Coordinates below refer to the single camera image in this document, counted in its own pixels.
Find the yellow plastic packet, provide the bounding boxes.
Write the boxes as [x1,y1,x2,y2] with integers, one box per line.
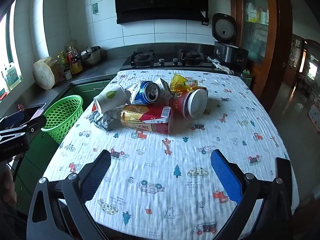
[170,73,204,93]

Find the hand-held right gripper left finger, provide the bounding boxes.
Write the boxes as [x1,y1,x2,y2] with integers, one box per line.
[26,149,112,240]

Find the steel cooking pot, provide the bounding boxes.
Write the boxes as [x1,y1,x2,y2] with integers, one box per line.
[80,45,102,68]

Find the green kitchen cabinets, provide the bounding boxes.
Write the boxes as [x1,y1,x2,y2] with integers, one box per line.
[10,79,112,215]

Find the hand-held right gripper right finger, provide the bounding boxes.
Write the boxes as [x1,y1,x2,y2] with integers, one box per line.
[210,149,294,240]

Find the silver foil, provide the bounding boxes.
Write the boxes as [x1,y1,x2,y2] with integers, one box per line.
[89,109,120,131]

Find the yellow cap bottle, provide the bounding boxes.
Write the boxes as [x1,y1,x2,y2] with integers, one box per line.
[57,51,69,67]

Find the large oil bottle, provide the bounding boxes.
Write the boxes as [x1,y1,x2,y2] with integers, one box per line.
[66,45,83,75]

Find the green plastic basket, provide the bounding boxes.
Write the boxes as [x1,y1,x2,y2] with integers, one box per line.
[41,95,84,144]

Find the steel sink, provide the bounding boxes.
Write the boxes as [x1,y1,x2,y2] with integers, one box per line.
[24,103,47,120]

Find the window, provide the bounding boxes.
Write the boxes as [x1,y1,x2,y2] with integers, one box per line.
[0,0,24,100]

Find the black rice cooker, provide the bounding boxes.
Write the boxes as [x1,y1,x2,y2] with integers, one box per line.
[212,12,249,72]

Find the black gas stove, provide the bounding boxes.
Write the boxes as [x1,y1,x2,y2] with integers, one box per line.
[119,49,218,71]

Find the white printed tablecloth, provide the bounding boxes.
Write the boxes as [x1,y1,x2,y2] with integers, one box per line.
[42,69,299,240]

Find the round wooden chopping block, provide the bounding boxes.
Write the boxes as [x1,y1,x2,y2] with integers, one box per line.
[33,57,63,90]

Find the black range hood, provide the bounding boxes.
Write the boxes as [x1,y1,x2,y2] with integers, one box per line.
[106,0,218,25]

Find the white paper cup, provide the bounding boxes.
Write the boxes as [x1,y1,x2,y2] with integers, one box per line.
[93,84,127,112]

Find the wooden glass door cabinet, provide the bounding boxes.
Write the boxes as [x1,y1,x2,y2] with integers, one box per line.
[229,0,293,110]

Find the red paper cup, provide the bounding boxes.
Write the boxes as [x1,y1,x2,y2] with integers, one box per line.
[170,86,208,119]

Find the patterned floor mat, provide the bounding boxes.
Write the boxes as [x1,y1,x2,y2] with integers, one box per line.
[308,102,320,133]

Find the blue drink can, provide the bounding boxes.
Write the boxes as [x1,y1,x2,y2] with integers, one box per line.
[126,81,161,105]

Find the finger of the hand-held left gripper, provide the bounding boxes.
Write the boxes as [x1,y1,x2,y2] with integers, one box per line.
[0,110,25,130]
[0,116,48,144]

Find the small white carton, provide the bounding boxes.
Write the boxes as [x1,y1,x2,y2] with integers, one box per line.
[154,77,174,100]

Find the red drink carton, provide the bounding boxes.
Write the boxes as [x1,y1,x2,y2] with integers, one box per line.
[130,106,173,134]

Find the white rag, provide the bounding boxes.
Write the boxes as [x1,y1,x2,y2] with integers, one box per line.
[206,56,234,75]

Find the person's left hand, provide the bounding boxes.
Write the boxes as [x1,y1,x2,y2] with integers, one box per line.
[0,164,18,205]

